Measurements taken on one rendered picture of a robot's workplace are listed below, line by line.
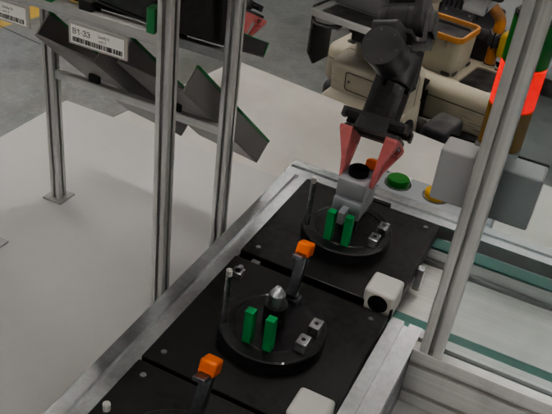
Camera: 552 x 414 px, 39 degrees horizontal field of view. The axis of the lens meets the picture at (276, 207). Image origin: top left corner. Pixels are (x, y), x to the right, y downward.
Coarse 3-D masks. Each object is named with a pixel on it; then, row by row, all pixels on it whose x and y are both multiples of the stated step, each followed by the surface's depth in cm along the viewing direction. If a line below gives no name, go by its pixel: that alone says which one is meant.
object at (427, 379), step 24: (432, 264) 126; (408, 288) 120; (432, 288) 121; (408, 312) 115; (432, 360) 102; (456, 360) 102; (408, 384) 106; (432, 384) 104; (456, 384) 102; (480, 384) 101; (504, 384) 99; (432, 408) 106; (456, 408) 105; (480, 408) 102; (504, 408) 101; (528, 408) 99
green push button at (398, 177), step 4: (396, 172) 137; (388, 176) 136; (392, 176) 136; (396, 176) 136; (400, 176) 136; (404, 176) 137; (388, 180) 136; (392, 180) 135; (396, 180) 135; (400, 180) 135; (404, 180) 136; (408, 180) 136; (392, 184) 135; (396, 184) 134; (400, 184) 135; (404, 184) 135; (408, 184) 135; (400, 188) 135; (404, 188) 135
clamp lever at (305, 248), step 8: (304, 240) 101; (304, 248) 100; (312, 248) 101; (296, 256) 99; (304, 256) 99; (296, 264) 101; (304, 264) 101; (296, 272) 102; (304, 272) 102; (296, 280) 102; (288, 288) 102; (296, 288) 102; (296, 296) 102
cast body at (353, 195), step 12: (348, 168) 114; (360, 168) 113; (348, 180) 112; (360, 180) 112; (336, 192) 114; (348, 192) 113; (360, 192) 112; (372, 192) 116; (336, 204) 114; (348, 204) 113; (360, 204) 112; (360, 216) 114
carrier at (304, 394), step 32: (224, 288) 96; (256, 288) 108; (192, 320) 101; (224, 320) 98; (256, 320) 100; (288, 320) 100; (320, 320) 99; (352, 320) 104; (384, 320) 105; (160, 352) 96; (192, 352) 96; (224, 352) 97; (256, 352) 95; (288, 352) 96; (320, 352) 98; (352, 352) 99; (224, 384) 93; (256, 384) 93; (288, 384) 94; (320, 384) 94; (352, 384) 97
